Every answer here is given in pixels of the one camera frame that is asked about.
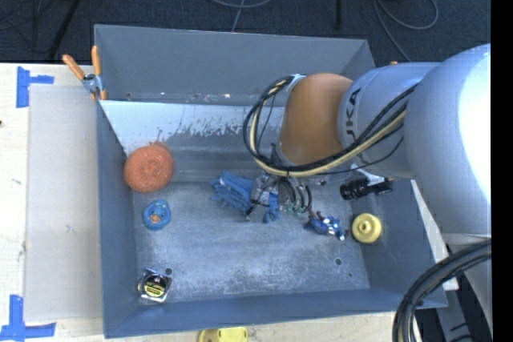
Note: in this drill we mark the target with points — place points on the pale flat board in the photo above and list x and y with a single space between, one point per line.
60 192

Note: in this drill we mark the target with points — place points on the blue and white small toy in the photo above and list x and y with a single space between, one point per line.
325 226

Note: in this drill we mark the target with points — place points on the orange round scouring pad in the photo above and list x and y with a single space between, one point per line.
148 169

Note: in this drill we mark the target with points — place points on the black and yellow tape measure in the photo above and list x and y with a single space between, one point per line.
154 285

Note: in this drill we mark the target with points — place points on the yellow round disc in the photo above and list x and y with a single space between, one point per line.
366 228

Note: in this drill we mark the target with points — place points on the black cylinder on white bracket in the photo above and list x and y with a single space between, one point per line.
354 189

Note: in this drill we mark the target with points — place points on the grey metal bin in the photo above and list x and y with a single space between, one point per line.
256 252

